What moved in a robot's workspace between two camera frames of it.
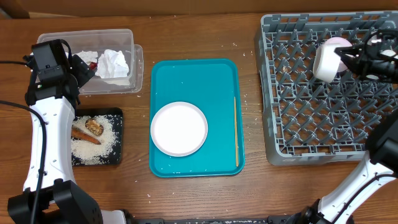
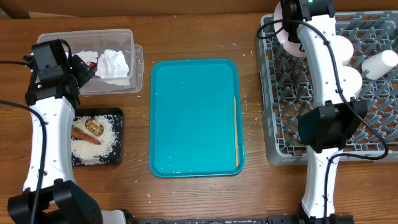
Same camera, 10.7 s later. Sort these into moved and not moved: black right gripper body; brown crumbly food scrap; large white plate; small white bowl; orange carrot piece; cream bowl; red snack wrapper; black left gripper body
Moved: cream bowl; black right gripper body; large white plate
Not moved: brown crumbly food scrap; orange carrot piece; black left gripper body; red snack wrapper; small white bowl
